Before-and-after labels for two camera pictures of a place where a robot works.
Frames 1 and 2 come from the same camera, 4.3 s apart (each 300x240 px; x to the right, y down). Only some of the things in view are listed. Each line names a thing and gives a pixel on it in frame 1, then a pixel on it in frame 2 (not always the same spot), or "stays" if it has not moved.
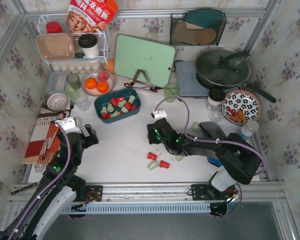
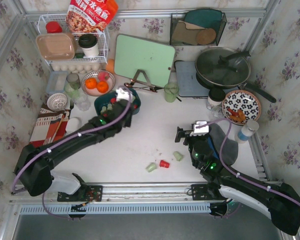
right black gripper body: x=153 y=133 → x=185 y=135
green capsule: x=110 y=108 stays
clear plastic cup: x=83 y=102 stays
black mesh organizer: x=196 y=28 stays
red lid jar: x=53 y=27 stays
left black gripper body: x=84 y=139 → x=128 y=110
